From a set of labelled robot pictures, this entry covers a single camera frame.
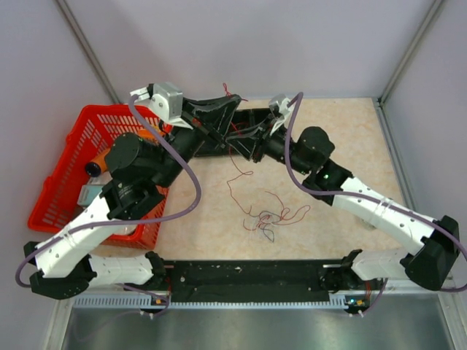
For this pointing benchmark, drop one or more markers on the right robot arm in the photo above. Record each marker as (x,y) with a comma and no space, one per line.
(429,247)

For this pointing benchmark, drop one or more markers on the red plastic basket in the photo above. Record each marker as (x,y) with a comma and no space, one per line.
(94,131)

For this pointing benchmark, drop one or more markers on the white slotted cable duct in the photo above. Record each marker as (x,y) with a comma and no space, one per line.
(116,301)

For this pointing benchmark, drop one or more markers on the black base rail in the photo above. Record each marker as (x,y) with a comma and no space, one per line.
(255,281)

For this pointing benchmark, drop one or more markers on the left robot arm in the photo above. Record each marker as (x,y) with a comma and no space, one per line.
(140,169)

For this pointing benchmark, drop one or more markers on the clear plastic bottle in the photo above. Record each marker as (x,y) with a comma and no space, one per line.
(367,225)

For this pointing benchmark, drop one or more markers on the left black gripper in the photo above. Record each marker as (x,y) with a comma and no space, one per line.
(211,117)

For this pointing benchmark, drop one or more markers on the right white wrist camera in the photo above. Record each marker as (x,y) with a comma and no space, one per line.
(281,110)

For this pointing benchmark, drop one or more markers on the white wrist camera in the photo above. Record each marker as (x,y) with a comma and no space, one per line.
(281,110)
(165,101)

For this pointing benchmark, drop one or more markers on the black three-compartment tray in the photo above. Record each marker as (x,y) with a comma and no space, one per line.
(242,119)

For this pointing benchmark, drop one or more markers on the teal small box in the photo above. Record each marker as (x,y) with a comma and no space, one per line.
(87,194)

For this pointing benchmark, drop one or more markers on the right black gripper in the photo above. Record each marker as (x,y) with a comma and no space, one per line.
(246,146)

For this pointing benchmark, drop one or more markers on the orange black cylinder can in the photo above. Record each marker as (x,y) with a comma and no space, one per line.
(97,166)

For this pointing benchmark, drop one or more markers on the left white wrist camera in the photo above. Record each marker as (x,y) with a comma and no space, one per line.
(165,101)

